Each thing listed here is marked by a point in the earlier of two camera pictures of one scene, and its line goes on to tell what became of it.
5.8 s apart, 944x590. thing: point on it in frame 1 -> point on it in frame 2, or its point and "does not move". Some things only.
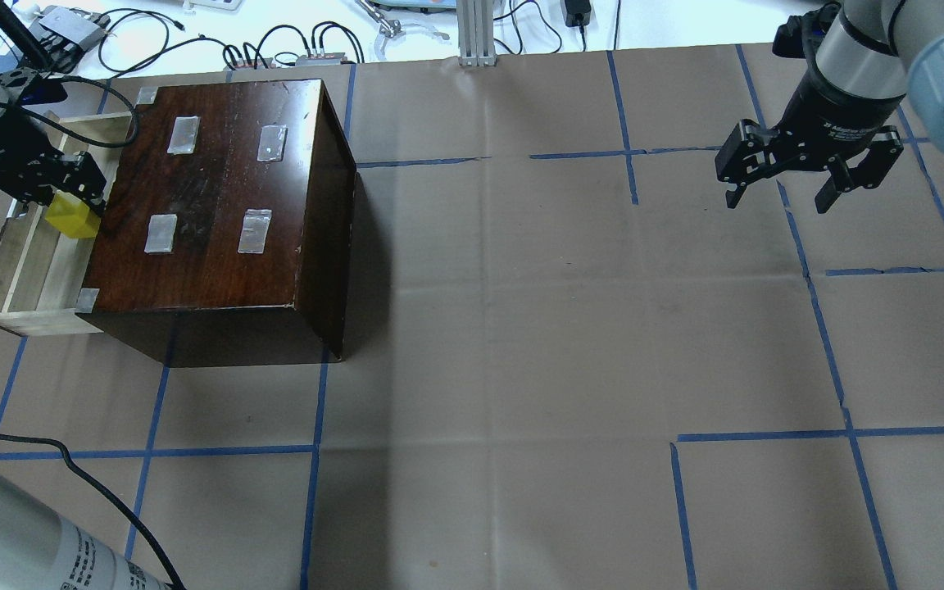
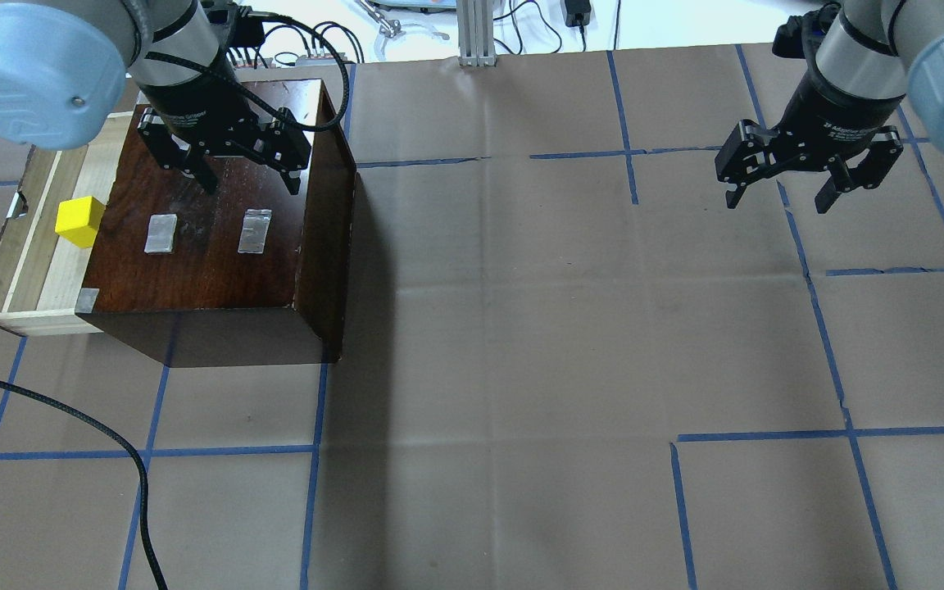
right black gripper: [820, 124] does not move
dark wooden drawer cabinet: [225, 237] does not move
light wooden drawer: [35, 278] does not move
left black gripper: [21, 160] -> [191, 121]
